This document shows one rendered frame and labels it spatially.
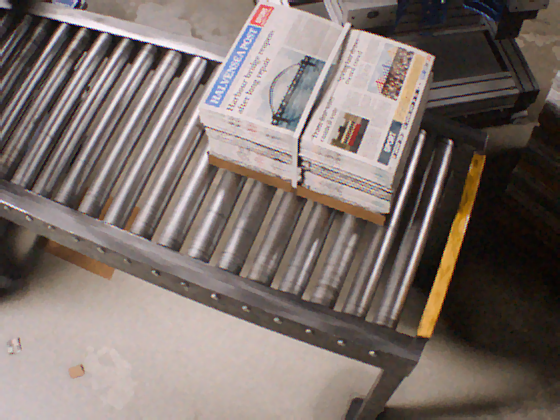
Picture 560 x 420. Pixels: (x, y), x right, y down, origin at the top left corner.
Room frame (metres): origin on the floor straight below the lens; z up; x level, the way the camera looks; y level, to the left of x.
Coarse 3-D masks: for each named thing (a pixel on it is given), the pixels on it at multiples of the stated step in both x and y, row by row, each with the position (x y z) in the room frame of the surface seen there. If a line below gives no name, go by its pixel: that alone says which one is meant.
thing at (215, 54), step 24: (0, 0) 1.32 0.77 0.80; (24, 0) 1.31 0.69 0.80; (72, 24) 1.20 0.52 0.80; (96, 24) 1.18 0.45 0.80; (120, 24) 1.18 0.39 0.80; (168, 48) 1.09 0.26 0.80; (192, 48) 1.08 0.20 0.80; (216, 48) 1.08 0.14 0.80; (432, 120) 0.88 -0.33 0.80; (432, 144) 0.85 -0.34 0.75; (456, 144) 0.83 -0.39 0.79; (480, 144) 0.82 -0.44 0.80; (456, 168) 0.82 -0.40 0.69
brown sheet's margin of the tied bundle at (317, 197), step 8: (312, 192) 0.69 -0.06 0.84; (312, 200) 0.69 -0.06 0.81; (320, 200) 0.68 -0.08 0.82; (328, 200) 0.67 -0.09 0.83; (336, 200) 0.67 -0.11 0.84; (336, 208) 0.67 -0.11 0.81; (344, 208) 0.66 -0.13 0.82; (352, 208) 0.65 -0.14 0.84; (360, 208) 0.65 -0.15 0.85; (360, 216) 0.65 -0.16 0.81; (368, 216) 0.64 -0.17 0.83; (376, 216) 0.64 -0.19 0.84
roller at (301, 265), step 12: (312, 216) 0.66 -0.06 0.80; (324, 216) 0.65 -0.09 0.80; (312, 228) 0.63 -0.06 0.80; (324, 228) 0.63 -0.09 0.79; (300, 240) 0.61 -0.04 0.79; (312, 240) 0.60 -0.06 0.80; (324, 240) 0.61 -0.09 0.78; (300, 252) 0.58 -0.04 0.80; (312, 252) 0.58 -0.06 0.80; (288, 264) 0.56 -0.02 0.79; (300, 264) 0.55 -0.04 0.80; (312, 264) 0.56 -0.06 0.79; (288, 276) 0.53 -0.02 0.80; (300, 276) 0.53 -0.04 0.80; (288, 288) 0.50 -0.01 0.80; (300, 288) 0.51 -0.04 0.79
